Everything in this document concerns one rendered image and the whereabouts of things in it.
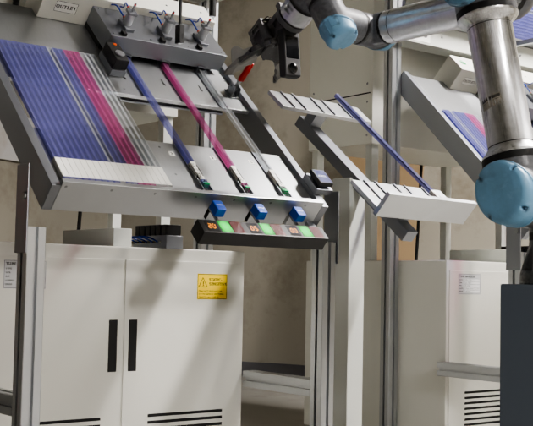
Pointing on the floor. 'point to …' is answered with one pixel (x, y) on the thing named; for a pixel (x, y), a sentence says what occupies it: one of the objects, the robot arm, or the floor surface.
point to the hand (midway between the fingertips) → (250, 81)
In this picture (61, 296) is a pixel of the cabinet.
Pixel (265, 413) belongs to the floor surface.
